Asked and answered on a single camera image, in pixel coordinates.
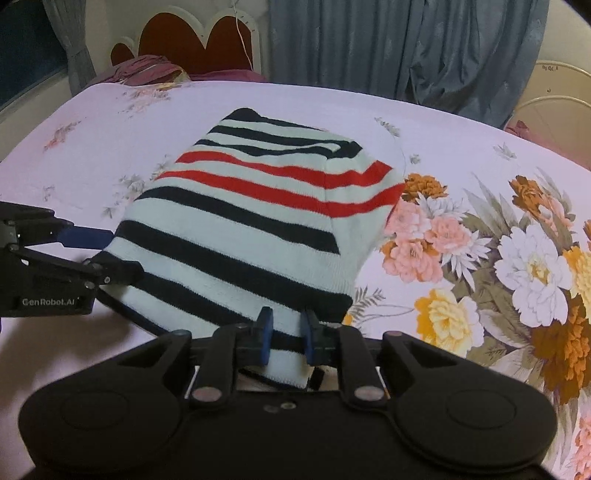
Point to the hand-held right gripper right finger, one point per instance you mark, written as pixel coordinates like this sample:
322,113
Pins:
308,339

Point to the pink cloth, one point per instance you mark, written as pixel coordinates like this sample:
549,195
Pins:
519,128

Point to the pink pillow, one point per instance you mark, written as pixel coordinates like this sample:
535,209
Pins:
147,69

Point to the striped knit sweater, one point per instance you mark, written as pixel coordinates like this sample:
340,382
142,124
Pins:
240,240

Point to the floral bedsheet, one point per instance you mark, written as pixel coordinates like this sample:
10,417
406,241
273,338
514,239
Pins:
115,138

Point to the blue grey curtain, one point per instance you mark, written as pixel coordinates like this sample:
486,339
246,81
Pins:
76,41
392,50

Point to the dark window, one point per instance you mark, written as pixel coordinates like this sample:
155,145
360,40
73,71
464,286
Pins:
27,50

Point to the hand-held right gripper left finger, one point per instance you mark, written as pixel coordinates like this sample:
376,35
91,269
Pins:
265,337

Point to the cream round headboard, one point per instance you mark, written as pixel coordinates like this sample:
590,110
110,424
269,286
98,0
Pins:
563,106

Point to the red heart-shaped headboard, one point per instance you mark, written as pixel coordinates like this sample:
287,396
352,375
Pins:
180,37

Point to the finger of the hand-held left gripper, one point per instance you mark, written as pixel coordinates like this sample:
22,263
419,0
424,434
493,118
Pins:
115,272
87,236

